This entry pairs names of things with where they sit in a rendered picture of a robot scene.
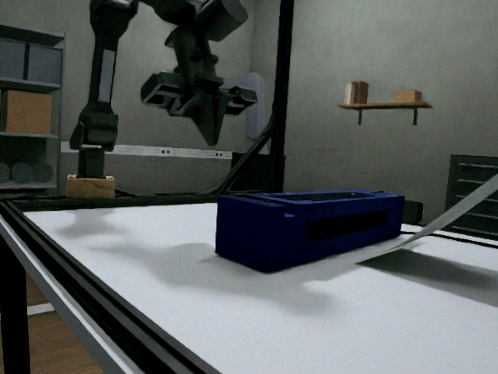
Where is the white laminating pouch with green label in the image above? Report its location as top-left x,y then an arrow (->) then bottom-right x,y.
391,174 -> 498,250

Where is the blue laminator body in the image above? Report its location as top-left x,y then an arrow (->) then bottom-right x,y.
215,190 -> 417,273

